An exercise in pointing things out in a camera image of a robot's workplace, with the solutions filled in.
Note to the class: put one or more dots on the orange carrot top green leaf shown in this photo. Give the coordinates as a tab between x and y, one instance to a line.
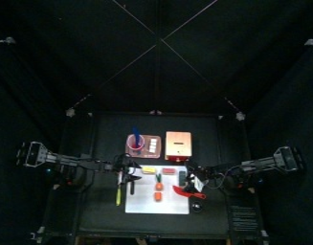
158	183

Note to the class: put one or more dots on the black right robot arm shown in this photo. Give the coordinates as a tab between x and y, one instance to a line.
256	164

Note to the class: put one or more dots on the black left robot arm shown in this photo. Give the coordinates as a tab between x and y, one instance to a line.
56	158

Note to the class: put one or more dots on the orange carrot slice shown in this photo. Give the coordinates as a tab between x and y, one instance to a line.
158	196

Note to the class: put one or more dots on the red toy knife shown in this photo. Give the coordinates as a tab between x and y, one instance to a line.
186	192

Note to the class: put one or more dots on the small black round dish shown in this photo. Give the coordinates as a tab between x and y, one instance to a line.
197	207

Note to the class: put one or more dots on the yellow and white sushi block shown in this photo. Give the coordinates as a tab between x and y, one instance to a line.
148	170

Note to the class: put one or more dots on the red and white sushi block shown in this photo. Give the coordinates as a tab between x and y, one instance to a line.
169	171

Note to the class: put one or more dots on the red plastic cup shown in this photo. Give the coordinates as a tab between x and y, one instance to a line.
135	143

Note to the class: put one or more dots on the small white block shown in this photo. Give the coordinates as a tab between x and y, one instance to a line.
151	149
152	144
154	140

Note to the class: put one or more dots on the blue utensil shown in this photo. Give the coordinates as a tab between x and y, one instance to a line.
136	137

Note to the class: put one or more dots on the wooden box red drawer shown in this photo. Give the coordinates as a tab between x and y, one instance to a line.
178	147

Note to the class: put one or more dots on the white printed label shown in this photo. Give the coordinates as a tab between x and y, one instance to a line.
243	218

